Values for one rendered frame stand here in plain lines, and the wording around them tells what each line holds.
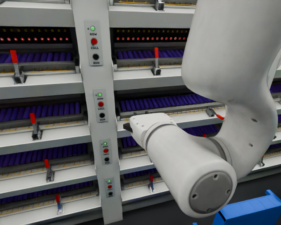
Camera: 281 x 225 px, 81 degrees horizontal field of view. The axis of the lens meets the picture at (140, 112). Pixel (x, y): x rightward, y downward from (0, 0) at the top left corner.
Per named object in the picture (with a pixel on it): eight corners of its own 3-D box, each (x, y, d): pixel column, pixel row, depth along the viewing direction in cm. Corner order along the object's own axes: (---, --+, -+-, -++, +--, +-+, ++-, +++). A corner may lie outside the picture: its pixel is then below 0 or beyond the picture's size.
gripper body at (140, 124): (186, 120, 34) (165, 108, 45) (138, 127, 32) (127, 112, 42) (185, 152, 36) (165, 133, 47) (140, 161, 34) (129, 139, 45)
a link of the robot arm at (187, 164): (193, 125, 33) (148, 125, 30) (253, 160, 20) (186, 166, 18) (187, 163, 35) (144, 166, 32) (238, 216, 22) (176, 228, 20)
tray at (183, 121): (241, 120, 81) (252, 106, 74) (116, 138, 66) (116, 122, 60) (218, 93, 94) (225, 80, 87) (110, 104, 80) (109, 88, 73)
